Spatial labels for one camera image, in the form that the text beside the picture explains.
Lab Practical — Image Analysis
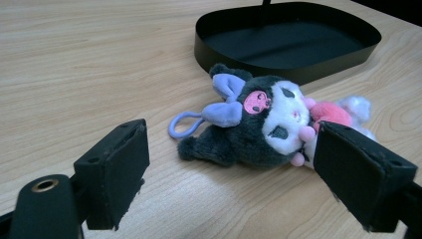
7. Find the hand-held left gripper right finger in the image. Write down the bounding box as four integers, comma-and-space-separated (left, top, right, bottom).
313, 120, 419, 233

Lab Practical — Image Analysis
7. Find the black metal tray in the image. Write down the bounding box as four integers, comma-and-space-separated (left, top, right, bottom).
193, 1, 383, 86

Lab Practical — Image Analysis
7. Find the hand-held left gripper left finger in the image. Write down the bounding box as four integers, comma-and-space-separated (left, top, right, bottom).
73, 118, 151, 232

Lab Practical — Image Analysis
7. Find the black and white plush toy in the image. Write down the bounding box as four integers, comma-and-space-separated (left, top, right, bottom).
167, 63, 378, 170

